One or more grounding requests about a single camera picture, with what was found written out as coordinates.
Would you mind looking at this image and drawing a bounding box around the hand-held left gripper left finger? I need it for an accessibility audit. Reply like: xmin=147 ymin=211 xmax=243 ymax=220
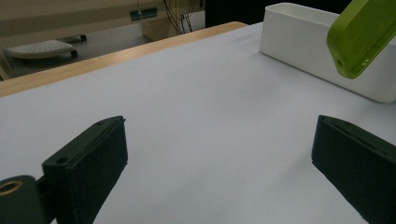
xmin=41 ymin=115 xmax=129 ymax=224

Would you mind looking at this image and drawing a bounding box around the light wooden desk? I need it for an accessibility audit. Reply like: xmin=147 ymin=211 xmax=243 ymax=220
xmin=0 ymin=0 xmax=207 ymax=82

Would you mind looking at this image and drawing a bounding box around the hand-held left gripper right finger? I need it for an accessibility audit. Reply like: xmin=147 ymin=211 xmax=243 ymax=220
xmin=311 ymin=114 xmax=396 ymax=224

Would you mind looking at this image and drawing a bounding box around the wooden table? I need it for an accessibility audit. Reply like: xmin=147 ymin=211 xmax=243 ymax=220
xmin=0 ymin=21 xmax=249 ymax=99

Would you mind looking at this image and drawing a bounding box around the teal rectangular label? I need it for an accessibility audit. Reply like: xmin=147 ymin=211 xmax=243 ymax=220
xmin=129 ymin=7 xmax=159 ymax=22

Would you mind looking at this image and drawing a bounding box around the low wheeled platform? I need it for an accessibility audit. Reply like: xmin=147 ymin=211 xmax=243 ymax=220
xmin=4 ymin=34 xmax=89 ymax=61

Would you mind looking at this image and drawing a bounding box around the bundle of black cables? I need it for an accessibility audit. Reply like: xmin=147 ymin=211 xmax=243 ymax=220
xmin=162 ymin=0 xmax=196 ymax=35

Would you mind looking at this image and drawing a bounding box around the white rectangular plastic box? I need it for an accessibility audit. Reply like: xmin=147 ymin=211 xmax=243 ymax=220
xmin=259 ymin=2 xmax=396 ymax=105

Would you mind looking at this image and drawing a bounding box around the black curtain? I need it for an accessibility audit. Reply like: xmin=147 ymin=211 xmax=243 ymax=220
xmin=205 ymin=0 xmax=354 ymax=30

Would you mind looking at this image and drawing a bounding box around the green phone case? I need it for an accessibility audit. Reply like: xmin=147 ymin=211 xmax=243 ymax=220
xmin=326 ymin=0 xmax=396 ymax=80

